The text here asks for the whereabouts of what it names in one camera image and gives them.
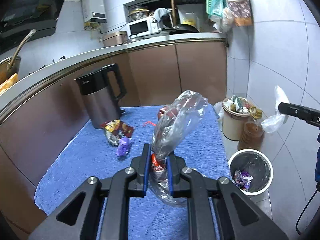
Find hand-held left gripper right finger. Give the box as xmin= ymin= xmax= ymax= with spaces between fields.
xmin=166 ymin=154 xmax=289 ymax=240

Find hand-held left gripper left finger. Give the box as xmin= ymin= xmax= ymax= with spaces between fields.
xmin=29 ymin=143 xmax=152 ymax=240

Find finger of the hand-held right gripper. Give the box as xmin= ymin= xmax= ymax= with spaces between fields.
xmin=278 ymin=102 xmax=310 ymax=122

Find white plastic bag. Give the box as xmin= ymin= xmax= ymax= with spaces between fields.
xmin=261 ymin=85 xmax=290 ymax=133

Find clear plastic bag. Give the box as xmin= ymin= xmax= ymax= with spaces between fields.
xmin=149 ymin=90 xmax=209 ymax=207

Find steel bin with white rim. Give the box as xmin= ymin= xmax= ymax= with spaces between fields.
xmin=228 ymin=149 xmax=273 ymax=196

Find purple plastic cup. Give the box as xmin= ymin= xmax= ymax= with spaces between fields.
xmin=234 ymin=170 xmax=250 ymax=189

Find purple wrapper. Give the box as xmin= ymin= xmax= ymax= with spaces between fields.
xmin=116 ymin=137 xmax=131 ymax=158

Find blue white patterned clothing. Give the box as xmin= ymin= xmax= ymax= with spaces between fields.
xmin=316 ymin=132 xmax=320 ymax=188

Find amber oil bottle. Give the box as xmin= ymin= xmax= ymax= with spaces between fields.
xmin=237 ymin=107 xmax=264 ymax=151

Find red yellow snack wrapper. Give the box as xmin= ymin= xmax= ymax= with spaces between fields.
xmin=101 ymin=120 xmax=134 ymax=146

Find blue terry towel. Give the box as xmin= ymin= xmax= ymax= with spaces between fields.
xmin=35 ymin=104 xmax=232 ymax=240

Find beige bin full of waste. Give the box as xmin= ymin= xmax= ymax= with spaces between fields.
xmin=222 ymin=95 xmax=253 ymax=141

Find translucent plastic bag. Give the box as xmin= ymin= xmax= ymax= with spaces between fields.
xmin=213 ymin=102 xmax=225 ymax=131

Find steel black electric kettle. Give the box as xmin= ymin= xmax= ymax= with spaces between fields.
xmin=74 ymin=64 xmax=127 ymax=130

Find brown kitchen cabinet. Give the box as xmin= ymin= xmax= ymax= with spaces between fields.
xmin=0 ymin=40 xmax=228 ymax=230

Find hanging plastic bags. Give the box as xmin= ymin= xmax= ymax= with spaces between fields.
xmin=212 ymin=5 xmax=235 ymax=33

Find floral patchwork apron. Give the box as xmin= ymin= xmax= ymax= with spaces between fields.
xmin=220 ymin=0 xmax=253 ymax=27

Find black frying pan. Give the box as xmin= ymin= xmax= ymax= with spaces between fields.
xmin=170 ymin=24 xmax=199 ymax=35

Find white microwave oven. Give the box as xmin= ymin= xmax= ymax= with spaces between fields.
xmin=126 ymin=17 xmax=159 ymax=39

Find black white kitchen appliance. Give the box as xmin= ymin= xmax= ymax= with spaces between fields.
xmin=160 ymin=14 xmax=176 ymax=31

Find brass pipe fittings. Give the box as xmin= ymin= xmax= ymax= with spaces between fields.
xmin=84 ymin=21 xmax=101 ymax=40

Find metal pot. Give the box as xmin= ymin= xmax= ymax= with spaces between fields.
xmin=128 ymin=5 xmax=151 ymax=22

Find grey cloth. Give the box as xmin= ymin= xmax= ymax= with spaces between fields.
xmin=152 ymin=8 xmax=172 ymax=23

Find yellow packet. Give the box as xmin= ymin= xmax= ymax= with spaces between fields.
xmin=0 ymin=73 xmax=19 ymax=94

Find white water heater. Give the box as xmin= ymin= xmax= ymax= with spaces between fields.
xmin=81 ymin=0 xmax=107 ymax=23

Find black range hood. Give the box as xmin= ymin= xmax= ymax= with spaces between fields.
xmin=0 ymin=0 xmax=75 ymax=55

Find black cable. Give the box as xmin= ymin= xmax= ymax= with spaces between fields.
xmin=296 ymin=189 xmax=320 ymax=234

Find brass wok with handle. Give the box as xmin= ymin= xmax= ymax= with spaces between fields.
xmin=0 ymin=29 xmax=37 ymax=84

